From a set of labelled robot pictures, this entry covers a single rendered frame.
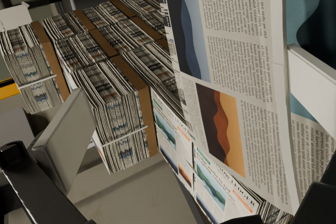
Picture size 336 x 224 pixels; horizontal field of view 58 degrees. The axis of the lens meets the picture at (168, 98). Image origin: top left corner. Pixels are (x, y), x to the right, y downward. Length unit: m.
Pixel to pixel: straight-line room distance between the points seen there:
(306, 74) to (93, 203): 3.94
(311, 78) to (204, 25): 0.14
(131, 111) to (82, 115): 0.98
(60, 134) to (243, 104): 0.16
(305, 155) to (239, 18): 0.11
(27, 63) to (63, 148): 1.47
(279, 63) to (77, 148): 0.13
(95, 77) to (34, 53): 0.45
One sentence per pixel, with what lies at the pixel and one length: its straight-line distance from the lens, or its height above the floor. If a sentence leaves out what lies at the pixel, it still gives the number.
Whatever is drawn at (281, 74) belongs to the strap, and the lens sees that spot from 0.20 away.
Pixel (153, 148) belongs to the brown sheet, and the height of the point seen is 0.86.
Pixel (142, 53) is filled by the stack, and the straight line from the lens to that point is 1.35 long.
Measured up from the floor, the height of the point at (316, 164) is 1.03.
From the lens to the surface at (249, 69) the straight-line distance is 0.25.
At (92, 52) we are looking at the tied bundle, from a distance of 1.41.
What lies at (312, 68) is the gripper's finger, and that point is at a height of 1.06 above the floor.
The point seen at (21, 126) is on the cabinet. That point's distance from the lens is 3.88.
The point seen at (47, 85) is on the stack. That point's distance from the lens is 1.70.
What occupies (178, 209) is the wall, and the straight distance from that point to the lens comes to 4.24.
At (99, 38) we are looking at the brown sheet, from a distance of 1.51.
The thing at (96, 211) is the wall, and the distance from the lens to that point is 4.07.
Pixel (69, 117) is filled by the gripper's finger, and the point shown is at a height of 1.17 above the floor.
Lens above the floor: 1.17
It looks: 20 degrees down
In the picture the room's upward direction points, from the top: 113 degrees counter-clockwise
